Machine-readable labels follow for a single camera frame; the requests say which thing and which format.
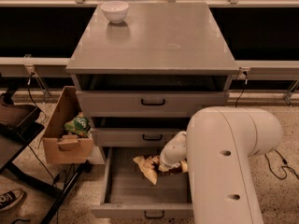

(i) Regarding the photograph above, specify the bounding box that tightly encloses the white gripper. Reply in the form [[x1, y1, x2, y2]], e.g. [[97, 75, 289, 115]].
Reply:
[[158, 131, 188, 173]]

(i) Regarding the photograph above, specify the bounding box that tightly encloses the brown sea salt chip bag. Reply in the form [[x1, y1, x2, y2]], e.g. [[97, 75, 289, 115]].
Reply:
[[133, 155, 182, 185]]

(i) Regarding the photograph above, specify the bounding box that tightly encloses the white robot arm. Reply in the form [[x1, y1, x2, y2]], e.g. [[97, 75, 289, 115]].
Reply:
[[160, 106, 283, 224]]

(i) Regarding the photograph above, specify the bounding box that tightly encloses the grey bottom drawer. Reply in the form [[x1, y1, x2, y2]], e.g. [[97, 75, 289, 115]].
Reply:
[[92, 147, 193, 219]]

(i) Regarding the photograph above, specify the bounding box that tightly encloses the grey drawer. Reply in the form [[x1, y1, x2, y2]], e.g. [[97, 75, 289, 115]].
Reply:
[[92, 147, 193, 219], [77, 75, 228, 118], [91, 117, 190, 147]]

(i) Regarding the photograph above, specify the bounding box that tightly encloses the grey middle drawer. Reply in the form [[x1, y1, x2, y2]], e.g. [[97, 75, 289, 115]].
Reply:
[[91, 117, 190, 147]]

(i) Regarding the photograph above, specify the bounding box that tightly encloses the grey drawer cabinet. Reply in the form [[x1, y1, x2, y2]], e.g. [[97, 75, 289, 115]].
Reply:
[[64, 1, 240, 166]]

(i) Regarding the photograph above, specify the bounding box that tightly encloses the green snack bag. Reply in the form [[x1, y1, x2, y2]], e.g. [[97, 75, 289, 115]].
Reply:
[[64, 112, 91, 138]]

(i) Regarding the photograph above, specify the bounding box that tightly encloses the grey top drawer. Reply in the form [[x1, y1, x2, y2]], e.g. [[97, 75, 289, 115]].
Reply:
[[77, 75, 228, 118]]

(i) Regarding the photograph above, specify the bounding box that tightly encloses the cardboard box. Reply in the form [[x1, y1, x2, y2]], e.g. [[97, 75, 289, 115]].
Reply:
[[42, 86, 93, 164]]

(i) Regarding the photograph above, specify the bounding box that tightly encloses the black stand with tray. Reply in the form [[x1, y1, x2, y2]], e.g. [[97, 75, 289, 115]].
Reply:
[[0, 75, 93, 224]]

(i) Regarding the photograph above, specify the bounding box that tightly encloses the black and white sneaker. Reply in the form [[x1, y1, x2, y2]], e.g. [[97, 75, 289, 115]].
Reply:
[[0, 189, 24, 212]]

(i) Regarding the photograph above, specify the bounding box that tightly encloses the white ceramic bowl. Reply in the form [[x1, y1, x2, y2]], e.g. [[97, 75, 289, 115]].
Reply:
[[100, 1, 129, 23]]

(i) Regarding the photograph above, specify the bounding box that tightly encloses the grey metal railing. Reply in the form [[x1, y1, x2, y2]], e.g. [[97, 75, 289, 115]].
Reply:
[[0, 0, 299, 107]]

